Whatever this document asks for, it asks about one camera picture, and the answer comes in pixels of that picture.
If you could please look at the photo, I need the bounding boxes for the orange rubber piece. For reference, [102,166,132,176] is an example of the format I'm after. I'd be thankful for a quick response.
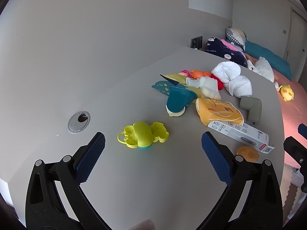
[236,146,259,161]

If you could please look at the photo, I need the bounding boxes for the yellow chick plush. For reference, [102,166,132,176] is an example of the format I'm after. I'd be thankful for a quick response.
[279,84,294,102]

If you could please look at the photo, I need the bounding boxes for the person's fluffy pink clothing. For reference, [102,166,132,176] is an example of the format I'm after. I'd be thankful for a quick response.
[131,218,154,230]

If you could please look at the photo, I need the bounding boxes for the long white cardboard box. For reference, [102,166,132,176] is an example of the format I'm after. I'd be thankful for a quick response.
[207,120,276,154]

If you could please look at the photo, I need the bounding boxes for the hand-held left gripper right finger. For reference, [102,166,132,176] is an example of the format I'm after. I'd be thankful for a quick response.
[197,131,283,230]

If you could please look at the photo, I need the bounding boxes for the yellow printed packet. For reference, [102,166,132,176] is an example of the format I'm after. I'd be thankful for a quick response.
[165,73,204,99]

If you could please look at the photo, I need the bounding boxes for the white foam block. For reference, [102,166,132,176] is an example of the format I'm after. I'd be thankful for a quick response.
[186,77,221,100]

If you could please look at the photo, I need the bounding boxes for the teal plastic cup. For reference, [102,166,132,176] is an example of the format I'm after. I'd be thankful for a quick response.
[166,85,197,117]

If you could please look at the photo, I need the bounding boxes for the teal pillow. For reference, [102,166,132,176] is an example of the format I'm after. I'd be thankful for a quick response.
[243,40,293,81]

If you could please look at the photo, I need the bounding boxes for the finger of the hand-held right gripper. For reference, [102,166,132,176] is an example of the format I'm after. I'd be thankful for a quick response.
[298,124,307,140]
[283,136,307,168]

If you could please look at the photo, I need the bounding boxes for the checked patchwork pillow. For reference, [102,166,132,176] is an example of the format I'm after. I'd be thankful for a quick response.
[225,27,247,48]

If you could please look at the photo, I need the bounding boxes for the white cloth bundle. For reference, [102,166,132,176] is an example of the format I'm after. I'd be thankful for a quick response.
[227,75,253,98]
[211,62,241,83]

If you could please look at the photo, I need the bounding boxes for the red heart sponge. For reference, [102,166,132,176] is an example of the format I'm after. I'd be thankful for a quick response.
[210,74,224,91]

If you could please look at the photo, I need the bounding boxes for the teal serrated toy knife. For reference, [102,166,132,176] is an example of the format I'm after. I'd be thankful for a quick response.
[159,74,180,87]

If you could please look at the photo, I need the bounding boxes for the teal dinosaur shaped bib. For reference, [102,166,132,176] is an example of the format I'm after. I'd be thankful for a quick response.
[152,80,173,97]

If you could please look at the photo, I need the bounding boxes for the white wardrobe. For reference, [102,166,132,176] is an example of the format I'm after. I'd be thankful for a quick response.
[286,7,307,82]

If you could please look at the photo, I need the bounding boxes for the black wall socket panel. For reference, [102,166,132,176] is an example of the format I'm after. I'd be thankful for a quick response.
[191,36,203,49]

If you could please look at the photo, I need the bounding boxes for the silver cable grommet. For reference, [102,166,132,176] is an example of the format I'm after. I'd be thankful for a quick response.
[68,111,91,133]

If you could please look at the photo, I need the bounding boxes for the navy rabbit print blanket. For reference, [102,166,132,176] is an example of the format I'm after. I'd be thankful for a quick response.
[205,38,248,68]

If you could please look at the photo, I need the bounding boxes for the orange toy mold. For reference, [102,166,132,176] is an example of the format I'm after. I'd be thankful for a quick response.
[189,70,213,80]

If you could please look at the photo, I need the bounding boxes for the foam floor mat tiles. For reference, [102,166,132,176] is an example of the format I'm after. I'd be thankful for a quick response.
[281,164,303,221]

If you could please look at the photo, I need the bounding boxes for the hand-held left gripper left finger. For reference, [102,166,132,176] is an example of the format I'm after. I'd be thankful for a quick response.
[25,132,108,230]

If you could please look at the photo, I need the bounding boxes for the lime green toy mold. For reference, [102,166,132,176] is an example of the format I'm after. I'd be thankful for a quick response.
[117,121,170,150]

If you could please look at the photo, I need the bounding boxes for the pink blanket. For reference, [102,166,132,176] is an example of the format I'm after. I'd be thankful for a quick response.
[221,39,245,52]

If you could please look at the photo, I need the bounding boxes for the white goose plush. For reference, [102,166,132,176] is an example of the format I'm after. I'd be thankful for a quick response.
[247,57,280,91]

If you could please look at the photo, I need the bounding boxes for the grey foam corner guard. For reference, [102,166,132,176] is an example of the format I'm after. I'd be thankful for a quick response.
[239,97,262,125]

